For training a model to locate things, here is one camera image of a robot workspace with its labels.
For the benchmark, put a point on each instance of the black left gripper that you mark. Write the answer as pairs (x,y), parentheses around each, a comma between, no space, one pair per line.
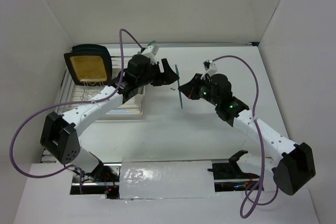
(165,78)

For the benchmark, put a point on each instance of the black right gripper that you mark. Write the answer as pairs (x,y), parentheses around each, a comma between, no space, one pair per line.
(189,89)

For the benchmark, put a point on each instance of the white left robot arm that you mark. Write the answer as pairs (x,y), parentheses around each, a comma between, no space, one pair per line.
(60,135)

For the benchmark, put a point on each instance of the dark teal plate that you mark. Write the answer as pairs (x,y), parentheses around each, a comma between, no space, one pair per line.
(90,48)

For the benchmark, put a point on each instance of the clear plastic dish rack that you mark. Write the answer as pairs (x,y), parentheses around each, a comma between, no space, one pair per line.
(70,92)

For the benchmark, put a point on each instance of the white taped cover panel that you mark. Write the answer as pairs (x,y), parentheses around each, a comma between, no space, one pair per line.
(166,180)

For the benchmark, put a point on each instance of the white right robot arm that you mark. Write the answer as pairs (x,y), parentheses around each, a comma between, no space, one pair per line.
(293,163)

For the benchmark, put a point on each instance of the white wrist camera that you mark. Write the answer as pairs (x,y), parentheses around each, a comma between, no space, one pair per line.
(150,52)
(210,69)

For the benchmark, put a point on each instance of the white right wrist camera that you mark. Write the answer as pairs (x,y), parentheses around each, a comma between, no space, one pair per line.
(210,69)

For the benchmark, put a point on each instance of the white utensil holder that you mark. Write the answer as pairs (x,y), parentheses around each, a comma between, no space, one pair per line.
(139,97)

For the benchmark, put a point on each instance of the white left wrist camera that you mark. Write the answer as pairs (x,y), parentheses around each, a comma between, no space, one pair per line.
(150,52)

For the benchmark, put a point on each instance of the yellow square plate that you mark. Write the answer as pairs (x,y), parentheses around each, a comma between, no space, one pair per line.
(89,67)

